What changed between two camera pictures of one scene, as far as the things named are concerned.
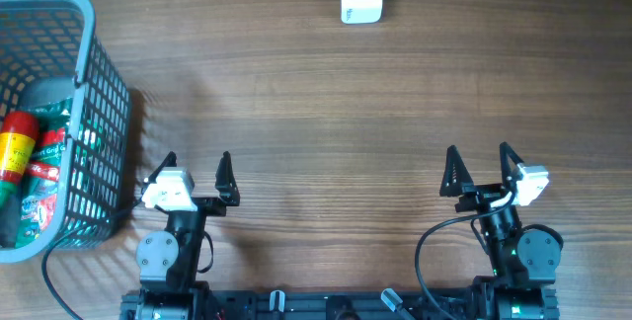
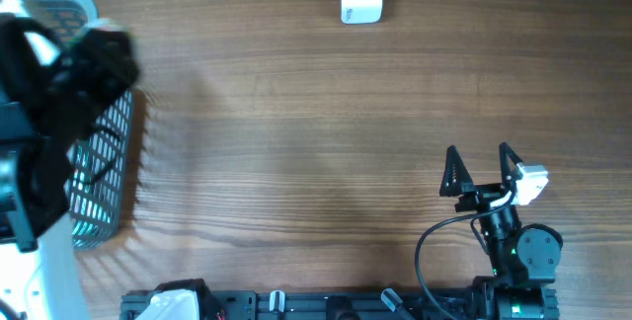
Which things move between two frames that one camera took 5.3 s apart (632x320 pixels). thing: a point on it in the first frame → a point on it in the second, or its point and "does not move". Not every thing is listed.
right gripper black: x=478 y=195 does not move
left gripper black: x=226 y=187 → x=93 y=54
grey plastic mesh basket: x=49 y=33 does not move
